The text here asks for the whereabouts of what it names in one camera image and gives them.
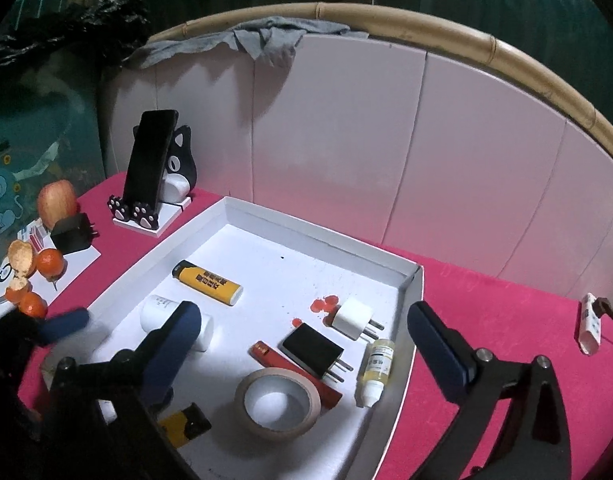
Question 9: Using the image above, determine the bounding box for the tangerine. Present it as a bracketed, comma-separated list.
[19, 291, 48, 319]
[36, 248, 66, 281]

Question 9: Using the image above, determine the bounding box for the yellow lighter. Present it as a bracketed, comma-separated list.
[159, 402, 212, 447]
[171, 260, 244, 307]

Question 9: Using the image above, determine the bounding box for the white paper sheet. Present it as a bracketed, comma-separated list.
[50, 244, 102, 292]

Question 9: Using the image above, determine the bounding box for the red and white card pack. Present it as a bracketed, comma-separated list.
[17, 219, 52, 252]

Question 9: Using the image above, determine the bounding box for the black plastic bag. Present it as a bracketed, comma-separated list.
[0, 0, 150, 70]

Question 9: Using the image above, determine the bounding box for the grey cloth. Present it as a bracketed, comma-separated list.
[129, 16, 370, 70]

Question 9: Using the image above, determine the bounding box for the white charger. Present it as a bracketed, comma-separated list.
[333, 296, 386, 344]

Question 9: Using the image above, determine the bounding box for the red flat box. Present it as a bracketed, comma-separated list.
[250, 341, 344, 411]

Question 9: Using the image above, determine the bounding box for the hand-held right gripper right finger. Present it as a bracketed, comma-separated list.
[407, 301, 572, 480]

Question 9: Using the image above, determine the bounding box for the brown tape roll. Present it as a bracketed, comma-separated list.
[235, 367, 321, 442]

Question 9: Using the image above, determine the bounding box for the white panelled board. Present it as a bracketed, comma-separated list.
[99, 32, 613, 307]

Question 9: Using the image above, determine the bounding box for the bamboo rail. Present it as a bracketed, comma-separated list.
[146, 2, 613, 172]

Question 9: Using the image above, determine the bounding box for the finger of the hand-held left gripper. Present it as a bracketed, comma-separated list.
[35, 308, 90, 347]

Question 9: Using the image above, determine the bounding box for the white plastic bottle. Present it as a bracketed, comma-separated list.
[140, 295, 215, 354]

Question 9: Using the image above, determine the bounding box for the black cat phone stand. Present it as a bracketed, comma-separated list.
[108, 125, 198, 238]

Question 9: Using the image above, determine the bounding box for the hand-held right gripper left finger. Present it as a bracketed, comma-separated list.
[41, 301, 202, 480]

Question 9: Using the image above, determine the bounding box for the small dropper bottle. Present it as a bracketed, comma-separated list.
[355, 339, 395, 409]

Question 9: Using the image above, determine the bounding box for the black smartphone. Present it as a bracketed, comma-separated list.
[123, 109, 180, 207]

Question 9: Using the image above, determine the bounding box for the black charger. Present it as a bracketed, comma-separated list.
[50, 212, 98, 255]
[281, 322, 355, 385]

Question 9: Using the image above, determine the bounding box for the white cardboard box tray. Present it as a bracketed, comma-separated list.
[89, 196, 424, 480]

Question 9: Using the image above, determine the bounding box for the red apple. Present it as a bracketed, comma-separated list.
[36, 180, 80, 231]

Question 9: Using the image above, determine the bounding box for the red tablecloth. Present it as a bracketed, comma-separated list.
[16, 172, 613, 480]

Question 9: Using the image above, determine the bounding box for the white power strip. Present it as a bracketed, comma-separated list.
[579, 293, 603, 356]

